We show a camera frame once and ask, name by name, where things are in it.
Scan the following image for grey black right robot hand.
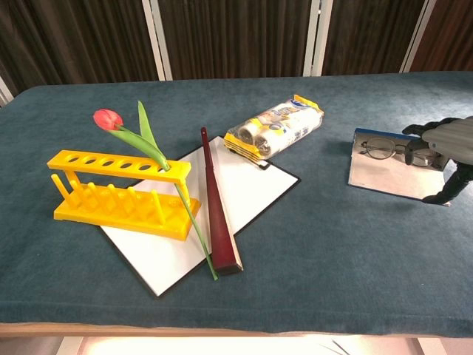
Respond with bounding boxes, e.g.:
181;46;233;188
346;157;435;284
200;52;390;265
401;115;473;207

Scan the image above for round wire eyeglasses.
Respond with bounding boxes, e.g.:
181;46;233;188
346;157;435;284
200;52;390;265
360;136;444;170

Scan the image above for blue glasses case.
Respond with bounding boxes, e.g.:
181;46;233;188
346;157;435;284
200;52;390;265
347;127;450;203

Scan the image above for teal blue tablecloth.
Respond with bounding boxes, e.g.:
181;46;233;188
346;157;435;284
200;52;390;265
0;70;473;338

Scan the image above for pack of rolled plastic bags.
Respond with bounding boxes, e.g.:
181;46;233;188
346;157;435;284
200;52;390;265
223;93;326;161

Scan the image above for white clipboard with black edge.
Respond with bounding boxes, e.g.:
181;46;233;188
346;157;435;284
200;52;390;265
99;135;302;299

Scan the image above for dark brown curtain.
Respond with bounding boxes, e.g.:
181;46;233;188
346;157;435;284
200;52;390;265
0;0;473;98

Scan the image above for dark red folded fan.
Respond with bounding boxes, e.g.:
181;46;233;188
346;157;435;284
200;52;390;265
200;126;245;276

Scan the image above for yellow plastic test tube rack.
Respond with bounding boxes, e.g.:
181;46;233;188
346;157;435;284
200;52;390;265
47;149;203;242

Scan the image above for red tulip with green stem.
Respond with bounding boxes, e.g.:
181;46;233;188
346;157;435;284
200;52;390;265
92;100;220;282

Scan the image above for white partition post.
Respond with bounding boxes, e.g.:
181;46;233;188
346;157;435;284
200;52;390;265
302;0;334;78
399;0;438;74
141;0;174;81
0;75;16;107

